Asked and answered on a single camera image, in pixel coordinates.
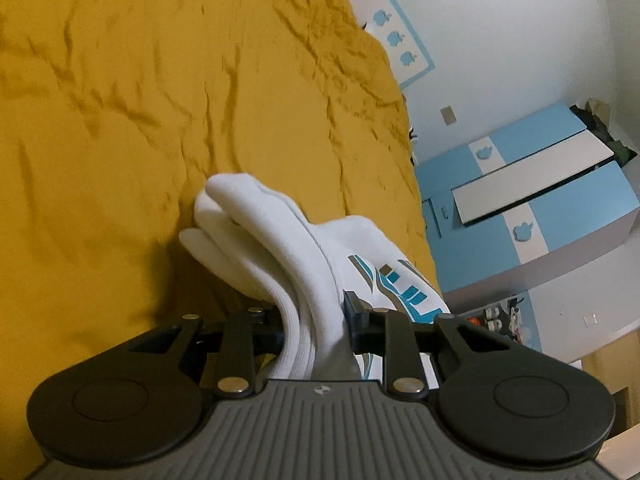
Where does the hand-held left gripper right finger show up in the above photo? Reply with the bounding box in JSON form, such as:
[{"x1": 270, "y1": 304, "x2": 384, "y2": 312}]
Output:
[{"x1": 342, "y1": 290, "x2": 507, "y2": 397}]

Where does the pile of toys and shoes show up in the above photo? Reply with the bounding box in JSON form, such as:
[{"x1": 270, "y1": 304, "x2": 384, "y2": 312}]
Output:
[{"x1": 467, "y1": 297, "x2": 537, "y2": 347}]

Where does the white sweatshirt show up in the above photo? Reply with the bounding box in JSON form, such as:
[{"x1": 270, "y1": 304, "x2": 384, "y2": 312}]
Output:
[{"x1": 178, "y1": 172, "x2": 452, "y2": 382}]

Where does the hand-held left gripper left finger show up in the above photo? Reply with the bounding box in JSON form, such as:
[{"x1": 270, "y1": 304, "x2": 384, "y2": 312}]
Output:
[{"x1": 120, "y1": 307, "x2": 287, "y2": 401}]

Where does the yellow quilt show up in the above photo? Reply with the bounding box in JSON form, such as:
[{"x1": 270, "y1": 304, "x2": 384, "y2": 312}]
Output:
[{"x1": 0, "y1": 0, "x2": 443, "y2": 461}]

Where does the blue and white headboard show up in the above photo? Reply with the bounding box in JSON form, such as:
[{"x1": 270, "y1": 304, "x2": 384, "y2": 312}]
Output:
[{"x1": 369, "y1": 0, "x2": 435, "y2": 89}]

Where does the blue and white wardrobe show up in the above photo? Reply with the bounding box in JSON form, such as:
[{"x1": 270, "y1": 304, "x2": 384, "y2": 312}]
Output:
[{"x1": 414, "y1": 102, "x2": 640, "y2": 352}]

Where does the clutter on wardrobe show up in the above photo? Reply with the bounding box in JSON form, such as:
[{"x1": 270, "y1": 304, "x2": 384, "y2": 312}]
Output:
[{"x1": 569, "y1": 99, "x2": 639, "y2": 167}]

